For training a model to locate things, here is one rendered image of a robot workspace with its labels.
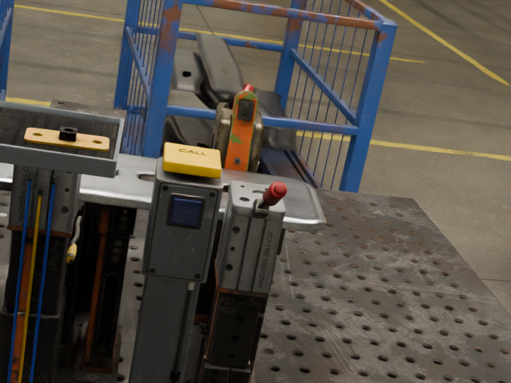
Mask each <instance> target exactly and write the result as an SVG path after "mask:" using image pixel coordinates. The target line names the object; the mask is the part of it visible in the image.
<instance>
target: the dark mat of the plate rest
mask: <svg viewBox="0 0 511 383"><path fill-rule="evenodd" d="M61 126H63V127H69V128H77V129H78V130H77V134H83V135H95V136H101V137H106V138H109V151H107V152H101V151H95V150H83V149H77V148H70V147H59V146H52V145H46V144H35V143H28V142H26V141H24V136H25V133H26V130H27V128H41V129H47V130H53V131H60V127H61ZM118 131H119V125H117V124H112V123H106V122H97V121H91V120H86V119H76V118H71V117H65V116H56V115H50V114H45V113H40V112H30V111H24V110H19V109H9V108H5V107H0V144H8V145H14V146H19V147H29V148H35V149H41V150H51V151H56V152H62V153H67V154H77V155H83V156H89V157H99V158H104V159H110V160H113V155H114V151H115V148H116V140H117V135H118Z"/></svg>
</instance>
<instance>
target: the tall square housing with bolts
mask: <svg viewBox="0 0 511 383"><path fill-rule="evenodd" d="M81 176H82V174H78V173H68V172H63V171H57V170H51V169H41V168H36V167H29V166H19V165H14V170H13V178H12V187H11V202H10V210H9V218H8V225H7V229H9V230H12V236H11V251H10V259H9V267H8V282H7V290H6V298H5V303H4V305H3V307H2V311H1V314H0V383H56V374H57V368H58V361H59V349H60V343H61V336H62V325H63V318H64V311H65V300H66V293H67V287H66V286H64V285H65V274H66V267H67V262H66V261H65V258H66V255H67V251H68V248H69V242H70V238H71V235H72V232H73V229H74V225H75V220H76V216H77V213H78V208H79V203H78V200H79V194H80V187H81Z"/></svg>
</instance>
